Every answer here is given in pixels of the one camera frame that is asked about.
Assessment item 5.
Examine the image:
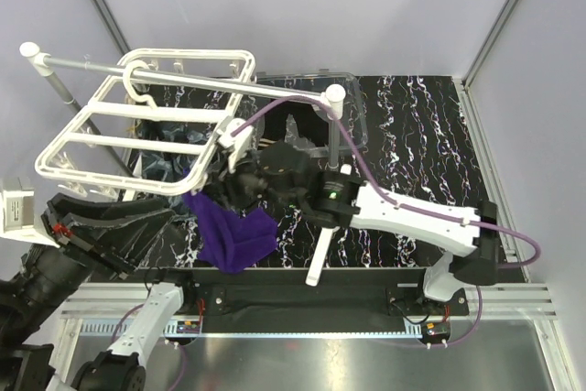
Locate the purple fleece sock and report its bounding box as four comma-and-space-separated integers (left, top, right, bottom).
182, 192, 277, 274

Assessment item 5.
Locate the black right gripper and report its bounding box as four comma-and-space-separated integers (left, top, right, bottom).
194, 147, 302, 214

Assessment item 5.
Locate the white clip drying hanger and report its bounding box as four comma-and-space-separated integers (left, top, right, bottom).
20, 42, 256, 197

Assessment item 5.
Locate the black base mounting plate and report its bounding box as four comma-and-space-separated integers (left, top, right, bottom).
146, 266, 471, 335

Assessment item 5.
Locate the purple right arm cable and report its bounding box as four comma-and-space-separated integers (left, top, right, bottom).
231, 95, 542, 351

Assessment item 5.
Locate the clear plastic bin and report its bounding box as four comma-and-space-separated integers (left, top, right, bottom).
255, 70, 368, 158

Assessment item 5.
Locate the black striped sock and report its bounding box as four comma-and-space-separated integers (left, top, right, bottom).
258, 113, 329, 150

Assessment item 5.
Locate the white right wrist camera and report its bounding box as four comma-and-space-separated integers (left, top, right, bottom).
215, 118, 254, 173

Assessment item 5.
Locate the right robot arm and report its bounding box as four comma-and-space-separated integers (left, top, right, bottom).
203, 142, 499, 315

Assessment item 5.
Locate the metal hanging rack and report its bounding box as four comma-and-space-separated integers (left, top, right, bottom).
35, 49, 357, 273

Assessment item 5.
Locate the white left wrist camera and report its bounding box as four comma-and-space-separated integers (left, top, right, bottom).
1, 178, 48, 244

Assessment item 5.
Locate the dark patterned sock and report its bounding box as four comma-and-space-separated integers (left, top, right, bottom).
135, 120, 212, 222

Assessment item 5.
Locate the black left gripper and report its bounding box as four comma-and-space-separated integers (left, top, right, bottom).
0, 186, 177, 337

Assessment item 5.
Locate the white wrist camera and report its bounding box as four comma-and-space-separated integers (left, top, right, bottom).
1, 178, 48, 244
215, 118, 254, 173

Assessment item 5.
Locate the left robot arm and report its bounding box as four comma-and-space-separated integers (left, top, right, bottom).
1, 193, 198, 390

